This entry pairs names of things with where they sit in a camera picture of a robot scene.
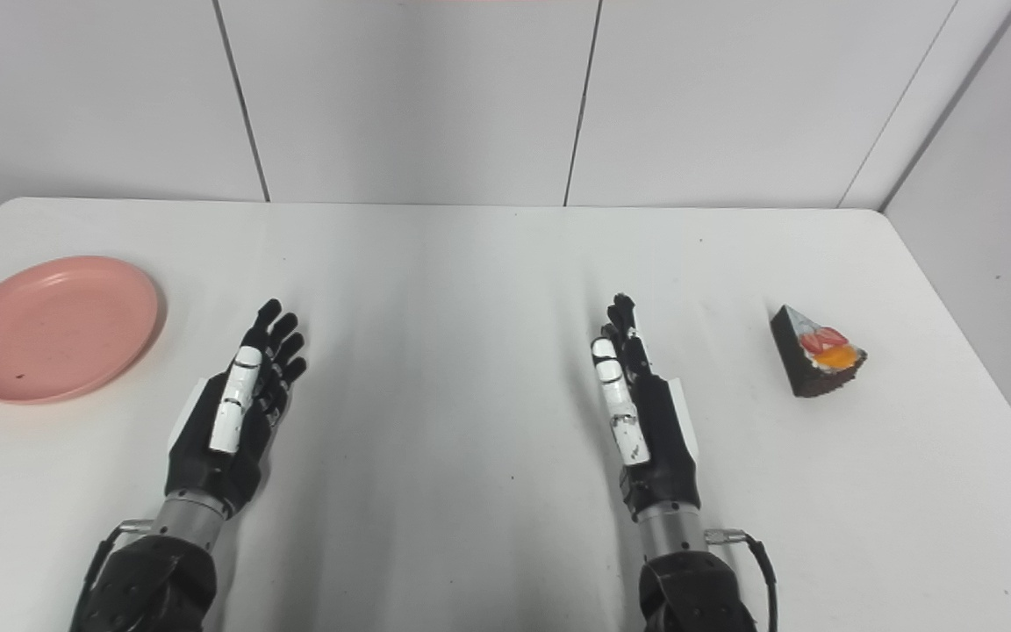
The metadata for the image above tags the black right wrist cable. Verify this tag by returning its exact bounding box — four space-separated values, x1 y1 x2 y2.
704 528 778 632

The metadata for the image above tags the pink plate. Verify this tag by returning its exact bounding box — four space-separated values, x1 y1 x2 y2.
0 255 161 406

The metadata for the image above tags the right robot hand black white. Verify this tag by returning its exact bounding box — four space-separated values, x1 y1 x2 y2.
591 293 701 523

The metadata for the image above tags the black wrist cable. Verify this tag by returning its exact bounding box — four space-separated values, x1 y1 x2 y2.
75 520 154 615
704 528 778 632

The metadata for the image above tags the chocolate cake slice with fruit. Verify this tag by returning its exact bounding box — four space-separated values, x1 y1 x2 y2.
770 305 868 399

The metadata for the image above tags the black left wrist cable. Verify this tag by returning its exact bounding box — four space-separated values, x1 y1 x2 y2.
75 520 154 615

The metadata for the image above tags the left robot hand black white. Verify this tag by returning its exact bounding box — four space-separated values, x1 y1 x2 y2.
164 298 308 520

